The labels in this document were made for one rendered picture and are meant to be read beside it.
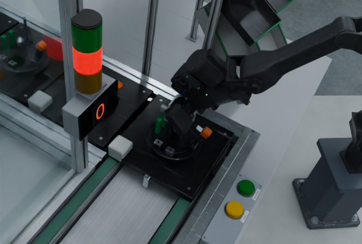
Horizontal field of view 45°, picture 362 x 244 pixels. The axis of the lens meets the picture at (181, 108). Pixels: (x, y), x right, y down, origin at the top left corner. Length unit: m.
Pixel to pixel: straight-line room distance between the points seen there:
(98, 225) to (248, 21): 0.61
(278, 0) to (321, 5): 2.42
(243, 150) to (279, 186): 0.16
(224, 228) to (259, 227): 0.17
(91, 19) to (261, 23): 0.55
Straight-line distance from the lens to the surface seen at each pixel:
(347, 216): 1.24
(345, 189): 1.07
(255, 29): 1.14
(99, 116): 0.88
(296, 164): 1.33
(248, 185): 1.10
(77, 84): 0.82
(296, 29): 3.32
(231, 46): 1.24
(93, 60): 0.76
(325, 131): 1.45
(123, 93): 1.22
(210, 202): 1.07
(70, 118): 0.83
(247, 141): 1.20
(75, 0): 0.72
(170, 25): 1.64
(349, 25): 0.83
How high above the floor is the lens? 1.86
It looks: 48 degrees down
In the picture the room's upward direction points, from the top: 12 degrees clockwise
